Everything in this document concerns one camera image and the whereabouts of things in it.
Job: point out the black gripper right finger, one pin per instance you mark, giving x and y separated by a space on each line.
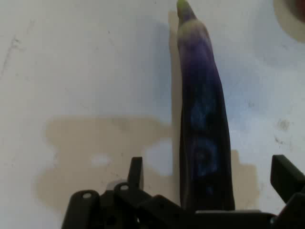
291 190

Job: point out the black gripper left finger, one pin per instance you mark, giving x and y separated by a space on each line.
124 207

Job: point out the purple toy eggplant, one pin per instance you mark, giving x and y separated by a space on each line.
202 107

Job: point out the red plate with cream rim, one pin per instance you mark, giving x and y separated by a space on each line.
293 21

